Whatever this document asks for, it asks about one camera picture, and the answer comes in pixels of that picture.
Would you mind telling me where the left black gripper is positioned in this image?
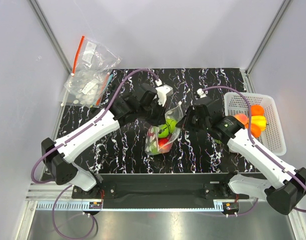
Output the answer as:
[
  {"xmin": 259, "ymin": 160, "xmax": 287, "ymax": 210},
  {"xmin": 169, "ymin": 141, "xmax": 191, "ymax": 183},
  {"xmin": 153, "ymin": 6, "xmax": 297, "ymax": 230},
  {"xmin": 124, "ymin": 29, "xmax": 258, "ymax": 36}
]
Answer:
[{"xmin": 139, "ymin": 98, "xmax": 168, "ymax": 128}]

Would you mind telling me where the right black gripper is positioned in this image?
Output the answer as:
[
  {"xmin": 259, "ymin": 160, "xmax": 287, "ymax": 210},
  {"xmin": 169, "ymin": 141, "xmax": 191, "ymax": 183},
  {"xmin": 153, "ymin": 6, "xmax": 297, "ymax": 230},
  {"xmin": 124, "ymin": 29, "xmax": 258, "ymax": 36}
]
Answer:
[{"xmin": 175, "ymin": 105, "xmax": 210, "ymax": 134}]

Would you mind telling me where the green bell pepper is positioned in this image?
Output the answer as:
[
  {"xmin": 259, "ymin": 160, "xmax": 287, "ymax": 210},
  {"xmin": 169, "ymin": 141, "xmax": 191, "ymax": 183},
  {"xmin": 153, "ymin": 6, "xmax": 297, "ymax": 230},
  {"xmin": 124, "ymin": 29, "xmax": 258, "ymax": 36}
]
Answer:
[{"xmin": 158, "ymin": 118, "xmax": 177, "ymax": 138}]

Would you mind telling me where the clear bag with white dots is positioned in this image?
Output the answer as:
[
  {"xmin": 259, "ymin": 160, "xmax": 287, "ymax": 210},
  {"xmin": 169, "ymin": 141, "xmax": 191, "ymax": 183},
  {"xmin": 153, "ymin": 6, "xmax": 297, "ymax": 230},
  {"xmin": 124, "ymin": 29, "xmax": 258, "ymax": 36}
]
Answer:
[{"xmin": 145, "ymin": 102, "xmax": 183, "ymax": 156}]

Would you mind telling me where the red yellow pomegranate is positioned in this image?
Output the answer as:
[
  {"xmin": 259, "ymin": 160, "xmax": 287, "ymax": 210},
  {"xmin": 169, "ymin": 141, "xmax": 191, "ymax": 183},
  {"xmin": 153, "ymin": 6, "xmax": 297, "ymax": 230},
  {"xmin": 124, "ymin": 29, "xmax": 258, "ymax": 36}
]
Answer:
[{"xmin": 158, "ymin": 138, "xmax": 172, "ymax": 154}]

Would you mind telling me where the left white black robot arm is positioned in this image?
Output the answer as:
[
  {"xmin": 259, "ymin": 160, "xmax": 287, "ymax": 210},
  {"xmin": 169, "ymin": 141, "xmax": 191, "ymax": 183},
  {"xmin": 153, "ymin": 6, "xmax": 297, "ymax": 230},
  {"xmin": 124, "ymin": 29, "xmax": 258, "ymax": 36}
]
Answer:
[{"xmin": 41, "ymin": 83, "xmax": 173, "ymax": 198}]

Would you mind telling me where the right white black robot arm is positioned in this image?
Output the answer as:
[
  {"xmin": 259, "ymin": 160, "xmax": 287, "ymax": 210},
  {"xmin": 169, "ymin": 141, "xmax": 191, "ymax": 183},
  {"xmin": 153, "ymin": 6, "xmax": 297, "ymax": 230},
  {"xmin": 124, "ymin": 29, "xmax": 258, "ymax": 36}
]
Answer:
[{"xmin": 176, "ymin": 97, "xmax": 306, "ymax": 215}]

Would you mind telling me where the orange fruit top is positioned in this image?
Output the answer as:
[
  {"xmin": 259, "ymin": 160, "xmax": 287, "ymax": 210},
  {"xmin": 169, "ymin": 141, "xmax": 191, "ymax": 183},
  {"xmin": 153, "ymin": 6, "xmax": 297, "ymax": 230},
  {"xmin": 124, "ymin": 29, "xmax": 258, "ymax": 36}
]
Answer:
[{"xmin": 251, "ymin": 105, "xmax": 265, "ymax": 116}]

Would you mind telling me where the orange fruit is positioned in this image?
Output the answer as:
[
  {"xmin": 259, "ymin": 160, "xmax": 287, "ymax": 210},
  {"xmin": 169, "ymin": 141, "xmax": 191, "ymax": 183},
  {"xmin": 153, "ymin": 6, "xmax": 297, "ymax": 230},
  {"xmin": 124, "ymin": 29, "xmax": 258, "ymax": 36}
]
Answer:
[
  {"xmin": 251, "ymin": 105, "xmax": 265, "ymax": 116},
  {"xmin": 245, "ymin": 123, "xmax": 261, "ymax": 138}
]

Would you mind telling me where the clear bag with coloured zippers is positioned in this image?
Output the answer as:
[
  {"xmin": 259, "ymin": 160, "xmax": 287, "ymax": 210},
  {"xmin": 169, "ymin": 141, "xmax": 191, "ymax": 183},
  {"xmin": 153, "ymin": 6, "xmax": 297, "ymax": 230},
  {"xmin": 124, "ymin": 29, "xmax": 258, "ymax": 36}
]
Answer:
[{"xmin": 64, "ymin": 70, "xmax": 112, "ymax": 108}]

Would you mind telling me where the clear bag with red zipper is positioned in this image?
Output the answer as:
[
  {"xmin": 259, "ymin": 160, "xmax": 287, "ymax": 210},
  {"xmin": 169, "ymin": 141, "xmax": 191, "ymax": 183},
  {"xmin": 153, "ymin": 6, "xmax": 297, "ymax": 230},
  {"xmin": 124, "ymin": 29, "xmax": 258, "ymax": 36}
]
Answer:
[{"xmin": 71, "ymin": 35, "xmax": 122, "ymax": 77}]

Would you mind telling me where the green plastic leaf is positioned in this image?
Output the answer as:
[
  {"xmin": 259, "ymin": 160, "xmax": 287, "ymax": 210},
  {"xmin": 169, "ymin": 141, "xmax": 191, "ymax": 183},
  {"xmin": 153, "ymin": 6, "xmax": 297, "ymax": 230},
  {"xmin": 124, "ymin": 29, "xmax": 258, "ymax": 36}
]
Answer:
[{"xmin": 214, "ymin": 139, "xmax": 222, "ymax": 144}]

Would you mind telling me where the peach fruit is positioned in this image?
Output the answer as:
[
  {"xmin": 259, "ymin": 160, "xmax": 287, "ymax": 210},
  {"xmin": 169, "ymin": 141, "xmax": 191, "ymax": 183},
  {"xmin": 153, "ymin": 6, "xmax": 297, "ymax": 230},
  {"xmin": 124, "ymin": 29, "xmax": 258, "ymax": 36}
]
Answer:
[{"xmin": 234, "ymin": 113, "xmax": 248, "ymax": 125}]

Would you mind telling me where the black marble pattern mat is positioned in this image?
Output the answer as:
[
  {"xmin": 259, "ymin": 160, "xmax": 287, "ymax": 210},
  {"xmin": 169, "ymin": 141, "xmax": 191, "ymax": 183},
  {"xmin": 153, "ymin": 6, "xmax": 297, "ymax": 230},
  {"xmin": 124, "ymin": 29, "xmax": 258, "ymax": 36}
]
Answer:
[{"xmin": 76, "ymin": 68, "xmax": 256, "ymax": 174}]

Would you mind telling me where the orange fruit lower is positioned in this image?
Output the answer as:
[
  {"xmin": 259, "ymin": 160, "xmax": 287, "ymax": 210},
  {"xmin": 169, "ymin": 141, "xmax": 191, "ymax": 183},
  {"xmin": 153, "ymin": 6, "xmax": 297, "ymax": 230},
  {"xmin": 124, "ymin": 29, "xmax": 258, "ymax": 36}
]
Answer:
[{"xmin": 245, "ymin": 123, "xmax": 261, "ymax": 138}]

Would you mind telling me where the yellow bell pepper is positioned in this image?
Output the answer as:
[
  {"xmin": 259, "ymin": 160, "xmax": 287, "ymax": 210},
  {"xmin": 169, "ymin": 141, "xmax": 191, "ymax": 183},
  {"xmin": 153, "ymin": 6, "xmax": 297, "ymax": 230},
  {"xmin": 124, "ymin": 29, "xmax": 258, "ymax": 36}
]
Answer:
[{"xmin": 251, "ymin": 115, "xmax": 267, "ymax": 131}]

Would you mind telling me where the white plastic basket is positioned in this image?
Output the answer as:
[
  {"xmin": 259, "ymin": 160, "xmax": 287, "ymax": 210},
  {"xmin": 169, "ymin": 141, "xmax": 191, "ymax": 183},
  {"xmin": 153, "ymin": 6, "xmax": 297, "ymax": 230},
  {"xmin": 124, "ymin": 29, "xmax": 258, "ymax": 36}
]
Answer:
[{"xmin": 224, "ymin": 92, "xmax": 286, "ymax": 156}]

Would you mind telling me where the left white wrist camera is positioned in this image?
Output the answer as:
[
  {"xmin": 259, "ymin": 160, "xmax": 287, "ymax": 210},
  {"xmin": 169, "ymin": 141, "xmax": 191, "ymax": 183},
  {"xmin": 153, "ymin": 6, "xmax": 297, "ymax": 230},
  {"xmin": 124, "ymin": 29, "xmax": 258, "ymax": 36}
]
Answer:
[{"xmin": 156, "ymin": 84, "xmax": 173, "ymax": 107}]

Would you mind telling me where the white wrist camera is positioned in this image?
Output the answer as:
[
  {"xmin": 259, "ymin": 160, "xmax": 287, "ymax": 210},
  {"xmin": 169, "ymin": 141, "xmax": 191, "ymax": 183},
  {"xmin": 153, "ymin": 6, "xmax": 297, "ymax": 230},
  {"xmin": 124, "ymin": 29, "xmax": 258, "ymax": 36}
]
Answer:
[
  {"xmin": 197, "ymin": 88, "xmax": 207, "ymax": 98},
  {"xmin": 156, "ymin": 84, "xmax": 173, "ymax": 107}
]

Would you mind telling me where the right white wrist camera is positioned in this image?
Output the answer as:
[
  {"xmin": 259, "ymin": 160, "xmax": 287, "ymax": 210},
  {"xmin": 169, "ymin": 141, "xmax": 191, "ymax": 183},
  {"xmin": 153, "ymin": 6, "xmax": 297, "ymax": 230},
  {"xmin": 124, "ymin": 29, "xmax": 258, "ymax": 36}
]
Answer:
[{"xmin": 197, "ymin": 88, "xmax": 207, "ymax": 98}]

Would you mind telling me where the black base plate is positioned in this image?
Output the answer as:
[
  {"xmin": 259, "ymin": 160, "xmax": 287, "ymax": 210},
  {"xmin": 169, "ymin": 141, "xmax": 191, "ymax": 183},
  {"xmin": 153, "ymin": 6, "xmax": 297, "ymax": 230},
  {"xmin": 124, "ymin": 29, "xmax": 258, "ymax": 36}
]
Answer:
[{"xmin": 72, "ymin": 173, "xmax": 243, "ymax": 210}]

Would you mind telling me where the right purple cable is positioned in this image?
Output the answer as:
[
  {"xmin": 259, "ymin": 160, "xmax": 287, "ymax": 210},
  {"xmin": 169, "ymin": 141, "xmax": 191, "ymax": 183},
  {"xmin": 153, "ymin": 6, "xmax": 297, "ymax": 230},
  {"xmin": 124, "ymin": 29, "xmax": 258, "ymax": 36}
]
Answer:
[{"xmin": 197, "ymin": 86, "xmax": 306, "ymax": 214}]

